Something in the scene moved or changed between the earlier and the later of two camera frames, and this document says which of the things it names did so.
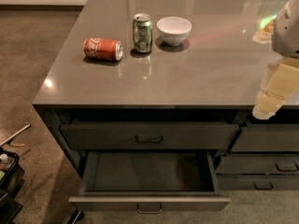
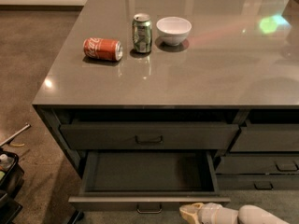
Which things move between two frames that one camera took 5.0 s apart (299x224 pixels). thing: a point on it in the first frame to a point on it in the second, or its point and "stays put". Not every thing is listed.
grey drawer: (149, 181) stays put
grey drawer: (149, 135) stays put
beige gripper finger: (280, 85) to (209, 213)
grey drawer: (259, 165) stays put
